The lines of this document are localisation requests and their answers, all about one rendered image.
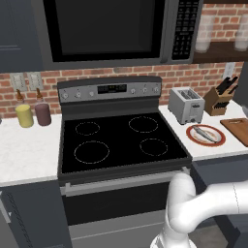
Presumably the grey fish meat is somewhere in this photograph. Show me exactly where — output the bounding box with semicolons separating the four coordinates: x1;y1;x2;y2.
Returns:
193;125;219;144

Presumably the red-rimmed white plate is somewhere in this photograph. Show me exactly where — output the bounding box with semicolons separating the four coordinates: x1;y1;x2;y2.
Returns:
185;124;227;147

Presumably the wooden knife block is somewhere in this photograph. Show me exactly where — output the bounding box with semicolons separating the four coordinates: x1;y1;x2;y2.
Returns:
202;76;239;117

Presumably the dark grey drawer front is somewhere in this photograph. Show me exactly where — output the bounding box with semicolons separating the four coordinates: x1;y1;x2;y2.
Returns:
190;154;248;195

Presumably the brown wooden cutting board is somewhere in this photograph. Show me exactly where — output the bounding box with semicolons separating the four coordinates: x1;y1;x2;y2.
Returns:
219;117;248;148

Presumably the black glass hob stove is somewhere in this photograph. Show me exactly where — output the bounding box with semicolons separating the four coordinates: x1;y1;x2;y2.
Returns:
56;76;194;248

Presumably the silver toaster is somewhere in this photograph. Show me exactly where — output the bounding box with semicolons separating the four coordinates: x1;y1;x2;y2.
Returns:
168;86;206;126

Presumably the dark red sauce bottle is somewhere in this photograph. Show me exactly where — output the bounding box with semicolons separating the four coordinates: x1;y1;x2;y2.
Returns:
34;87;52;127

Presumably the black and silver microwave oven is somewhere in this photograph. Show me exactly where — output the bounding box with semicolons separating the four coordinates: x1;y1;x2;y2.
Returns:
31;0;204;72

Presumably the yellow sauce bottle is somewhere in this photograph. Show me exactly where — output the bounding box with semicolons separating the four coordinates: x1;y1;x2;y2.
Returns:
15;88;35;129

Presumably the clear glass jar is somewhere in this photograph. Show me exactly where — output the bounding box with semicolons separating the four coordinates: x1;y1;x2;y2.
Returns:
195;14;216;54
233;21;248;52

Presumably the dark grey base cupboard door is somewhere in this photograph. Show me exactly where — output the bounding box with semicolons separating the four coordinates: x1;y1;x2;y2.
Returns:
0;179;74;248

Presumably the silver oven door handle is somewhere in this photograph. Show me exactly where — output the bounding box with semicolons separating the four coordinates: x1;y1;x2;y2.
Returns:
60;166;192;198

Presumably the grey wall socket plate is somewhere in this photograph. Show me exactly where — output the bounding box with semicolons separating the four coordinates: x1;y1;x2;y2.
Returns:
9;72;29;93
26;71;45;92

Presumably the white wall socket plate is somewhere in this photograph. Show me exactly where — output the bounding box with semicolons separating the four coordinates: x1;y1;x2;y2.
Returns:
223;61;236;80

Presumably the dark wooden wall shelf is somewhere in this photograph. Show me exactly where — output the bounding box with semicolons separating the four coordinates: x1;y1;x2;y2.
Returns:
192;0;248;65

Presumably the dark grey wall cupboard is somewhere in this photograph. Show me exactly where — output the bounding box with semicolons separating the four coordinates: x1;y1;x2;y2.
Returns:
0;0;45;75

